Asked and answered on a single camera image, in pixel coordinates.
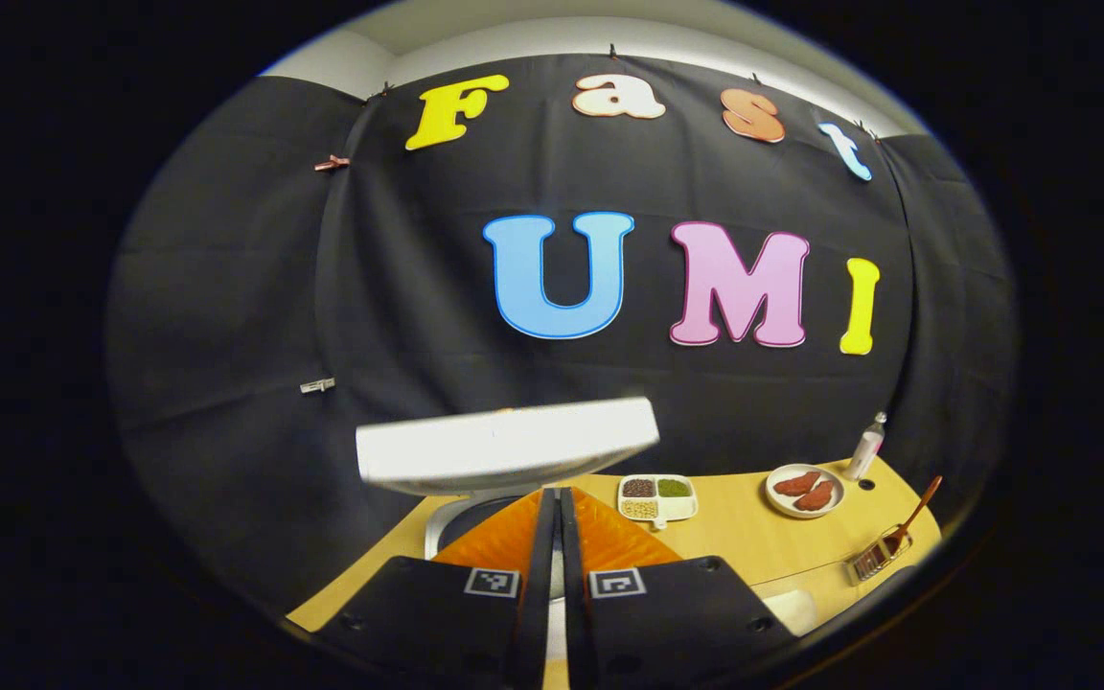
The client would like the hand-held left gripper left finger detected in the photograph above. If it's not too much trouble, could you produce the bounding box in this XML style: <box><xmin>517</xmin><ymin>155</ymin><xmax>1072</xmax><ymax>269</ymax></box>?
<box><xmin>310</xmin><ymin>487</ymin><xmax>556</xmax><ymax>690</ymax></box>

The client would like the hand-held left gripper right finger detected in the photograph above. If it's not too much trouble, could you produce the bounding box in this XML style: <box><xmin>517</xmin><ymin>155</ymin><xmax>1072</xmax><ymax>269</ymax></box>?
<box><xmin>560</xmin><ymin>487</ymin><xmax>797</xmax><ymax>690</ymax></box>

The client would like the white rice cooker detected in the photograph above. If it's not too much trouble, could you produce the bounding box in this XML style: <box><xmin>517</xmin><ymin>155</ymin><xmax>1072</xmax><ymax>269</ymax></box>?
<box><xmin>356</xmin><ymin>397</ymin><xmax>660</xmax><ymax>662</ymax></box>

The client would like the clear container of white rice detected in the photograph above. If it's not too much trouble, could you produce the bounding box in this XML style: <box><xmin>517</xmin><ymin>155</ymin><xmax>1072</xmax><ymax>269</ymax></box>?
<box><xmin>763</xmin><ymin>588</ymin><xmax>819</xmax><ymax>635</ymax></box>

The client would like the brown wooden spoon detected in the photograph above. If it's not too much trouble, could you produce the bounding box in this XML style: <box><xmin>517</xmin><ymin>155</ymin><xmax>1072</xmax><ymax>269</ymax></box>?
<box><xmin>883</xmin><ymin>475</ymin><xmax>944</xmax><ymax>557</ymax></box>

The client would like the white divided bean dish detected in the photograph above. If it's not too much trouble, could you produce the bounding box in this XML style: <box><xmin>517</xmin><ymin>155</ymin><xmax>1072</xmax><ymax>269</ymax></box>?
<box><xmin>617</xmin><ymin>473</ymin><xmax>700</xmax><ymax>530</ymax></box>

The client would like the white round plate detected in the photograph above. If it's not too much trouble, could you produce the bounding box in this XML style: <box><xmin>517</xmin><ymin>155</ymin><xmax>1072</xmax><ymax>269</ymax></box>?
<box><xmin>765</xmin><ymin>464</ymin><xmax>846</xmax><ymax>519</ymax></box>

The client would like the small clear bottle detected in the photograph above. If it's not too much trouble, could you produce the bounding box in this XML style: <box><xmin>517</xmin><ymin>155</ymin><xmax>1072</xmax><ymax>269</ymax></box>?
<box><xmin>846</xmin><ymin>412</ymin><xmax>888</xmax><ymax>481</ymax></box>

